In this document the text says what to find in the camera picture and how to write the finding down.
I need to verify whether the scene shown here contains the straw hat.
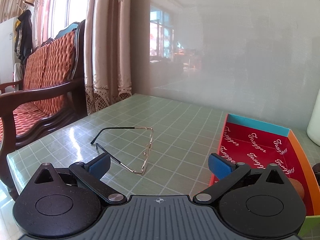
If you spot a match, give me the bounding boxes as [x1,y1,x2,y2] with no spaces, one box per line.
[23,0,35,7]

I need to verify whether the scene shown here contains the thin metal eyeglasses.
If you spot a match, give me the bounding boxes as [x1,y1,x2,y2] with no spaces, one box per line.
[90,126,154,175]

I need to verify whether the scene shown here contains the wooden armchair red cushion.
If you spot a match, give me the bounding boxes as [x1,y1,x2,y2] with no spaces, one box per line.
[1,21,87,199]

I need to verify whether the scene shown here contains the hanging dark clothes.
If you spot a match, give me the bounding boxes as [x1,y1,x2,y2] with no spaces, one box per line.
[15,9,33,65]

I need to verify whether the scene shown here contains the dark walnut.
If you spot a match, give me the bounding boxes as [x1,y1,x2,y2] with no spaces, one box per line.
[312,163,320,184]

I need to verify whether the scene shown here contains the beige lace curtain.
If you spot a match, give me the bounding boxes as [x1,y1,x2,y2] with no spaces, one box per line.
[84,0,132,114]

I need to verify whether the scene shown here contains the green grid tablecloth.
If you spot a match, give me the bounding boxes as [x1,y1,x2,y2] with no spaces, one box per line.
[0,93,320,240]

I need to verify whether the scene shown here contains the colourful open cardboard box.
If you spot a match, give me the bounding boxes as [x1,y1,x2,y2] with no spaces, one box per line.
[213,114,319,239]

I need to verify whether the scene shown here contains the brown kiwi fruit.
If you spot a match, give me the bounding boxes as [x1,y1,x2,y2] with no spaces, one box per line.
[289,178,305,199]

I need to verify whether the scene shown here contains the white grey thermos jug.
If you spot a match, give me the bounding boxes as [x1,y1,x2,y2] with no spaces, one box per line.
[306,98,320,146]

